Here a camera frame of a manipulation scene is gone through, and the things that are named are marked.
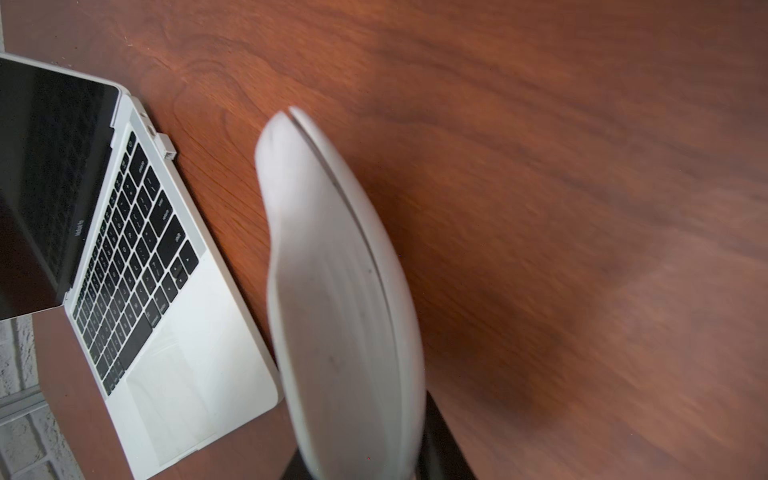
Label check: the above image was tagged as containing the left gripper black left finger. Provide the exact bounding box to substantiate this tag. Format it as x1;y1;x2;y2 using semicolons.
280;450;312;480

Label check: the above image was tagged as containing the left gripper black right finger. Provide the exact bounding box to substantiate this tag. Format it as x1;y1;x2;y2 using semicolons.
416;393;476;480

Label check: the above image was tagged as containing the white wireless mouse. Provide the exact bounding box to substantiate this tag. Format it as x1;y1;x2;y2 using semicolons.
255;107;426;479

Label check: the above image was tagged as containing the small white usb receiver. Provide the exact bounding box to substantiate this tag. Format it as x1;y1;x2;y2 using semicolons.
153;133;177;162

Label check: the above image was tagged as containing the silver open laptop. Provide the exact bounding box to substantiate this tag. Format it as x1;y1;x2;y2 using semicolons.
1;54;282;479

